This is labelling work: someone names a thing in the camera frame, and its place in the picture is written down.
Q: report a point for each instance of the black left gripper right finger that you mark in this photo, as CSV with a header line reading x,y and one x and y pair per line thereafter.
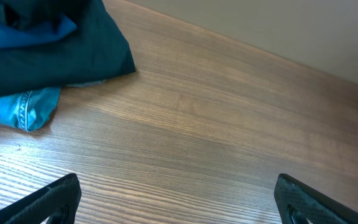
x,y
299,203

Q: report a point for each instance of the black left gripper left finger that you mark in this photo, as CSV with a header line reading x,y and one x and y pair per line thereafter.
x,y
55,203

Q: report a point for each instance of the light blue denim garment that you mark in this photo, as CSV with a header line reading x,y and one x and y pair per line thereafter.
x,y
29,110

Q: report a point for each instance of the grey folded garment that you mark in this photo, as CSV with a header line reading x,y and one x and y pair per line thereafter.
x,y
81,85

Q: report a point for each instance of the dark green folded garment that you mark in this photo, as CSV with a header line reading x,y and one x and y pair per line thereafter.
x,y
97,50

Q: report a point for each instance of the blue folded shirt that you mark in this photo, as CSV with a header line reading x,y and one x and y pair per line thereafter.
x,y
42,33

